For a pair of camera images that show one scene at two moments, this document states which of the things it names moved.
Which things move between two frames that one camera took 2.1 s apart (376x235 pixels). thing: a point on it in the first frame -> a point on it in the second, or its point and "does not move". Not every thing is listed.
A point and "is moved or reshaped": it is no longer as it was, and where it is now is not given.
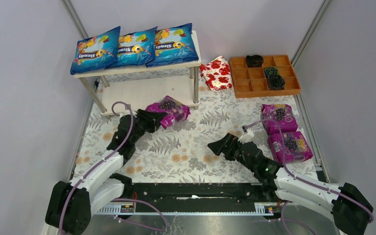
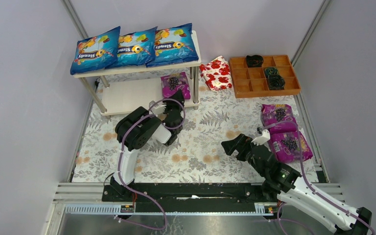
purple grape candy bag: (175, 111) is moved or reshaped
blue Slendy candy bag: (96, 52) does not move
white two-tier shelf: (138, 86) does not move
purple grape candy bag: (283, 114) does not move
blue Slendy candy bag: (136, 49) does not move
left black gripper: (143, 120) -> (174, 110)
